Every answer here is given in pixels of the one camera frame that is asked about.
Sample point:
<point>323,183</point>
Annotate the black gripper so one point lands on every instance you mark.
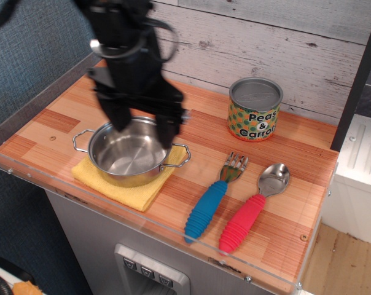
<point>136,82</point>

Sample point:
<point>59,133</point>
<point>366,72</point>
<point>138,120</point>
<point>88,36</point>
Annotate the red handled spoon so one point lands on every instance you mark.
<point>273,180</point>

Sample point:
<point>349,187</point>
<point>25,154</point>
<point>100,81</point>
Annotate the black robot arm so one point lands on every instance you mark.
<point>125,38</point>

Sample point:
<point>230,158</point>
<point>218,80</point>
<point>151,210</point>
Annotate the stainless steel pot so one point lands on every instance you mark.
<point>132,157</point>

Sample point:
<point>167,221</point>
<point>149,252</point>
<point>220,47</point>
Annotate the yellow folded cloth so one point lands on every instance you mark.
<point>138,198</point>

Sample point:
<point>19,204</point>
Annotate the peas and carrots can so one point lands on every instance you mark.
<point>253,108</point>

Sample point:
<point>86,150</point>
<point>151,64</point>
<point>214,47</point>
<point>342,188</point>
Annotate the grey toy kitchen cabinet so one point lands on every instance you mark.
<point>93,233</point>

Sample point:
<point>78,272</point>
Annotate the silver button panel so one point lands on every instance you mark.
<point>141,274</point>

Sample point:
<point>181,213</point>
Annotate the orange object bottom left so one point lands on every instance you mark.
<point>26,288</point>

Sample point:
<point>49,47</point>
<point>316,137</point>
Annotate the white side cabinet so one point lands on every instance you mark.
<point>347,207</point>

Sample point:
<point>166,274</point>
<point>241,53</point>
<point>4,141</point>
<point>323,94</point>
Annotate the clear acrylic guard rail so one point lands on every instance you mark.
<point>36,145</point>

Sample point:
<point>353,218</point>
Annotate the blue handled fork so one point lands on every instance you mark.
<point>202,214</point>

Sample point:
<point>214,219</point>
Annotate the dark right upright post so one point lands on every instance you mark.
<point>353,98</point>

